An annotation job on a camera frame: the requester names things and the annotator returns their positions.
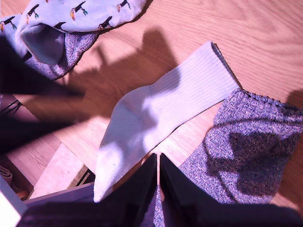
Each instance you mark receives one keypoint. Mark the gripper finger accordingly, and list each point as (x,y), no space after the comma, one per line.
(19,75)
(132,201)
(19,134)
(189,203)

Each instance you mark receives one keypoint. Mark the light blue toucan sock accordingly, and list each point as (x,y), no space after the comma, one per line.
(9,26)
(82,14)

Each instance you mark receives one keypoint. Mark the grey fuzzy sock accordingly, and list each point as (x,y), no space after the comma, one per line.
(78,45)
(248,118)

